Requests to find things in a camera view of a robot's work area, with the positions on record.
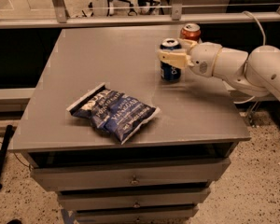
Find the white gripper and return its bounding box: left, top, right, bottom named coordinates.
left=158, top=38, right=222, bottom=77

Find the blue pepsi can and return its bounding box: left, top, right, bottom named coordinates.
left=160, top=38, right=181, bottom=81

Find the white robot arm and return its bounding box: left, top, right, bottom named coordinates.
left=158, top=38, right=280, bottom=102

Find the orange soda can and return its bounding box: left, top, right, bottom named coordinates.
left=180, top=23, right=201, bottom=41

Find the blue chips bag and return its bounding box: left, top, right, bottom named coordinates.
left=67, top=83, right=160, bottom=145

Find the grey metal railing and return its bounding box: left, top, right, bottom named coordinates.
left=0, top=0, right=280, bottom=29

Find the grey drawer cabinet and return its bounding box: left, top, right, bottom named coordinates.
left=10, top=25, right=249, bottom=224

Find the white cable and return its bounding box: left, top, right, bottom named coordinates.
left=232, top=10, right=267, bottom=105

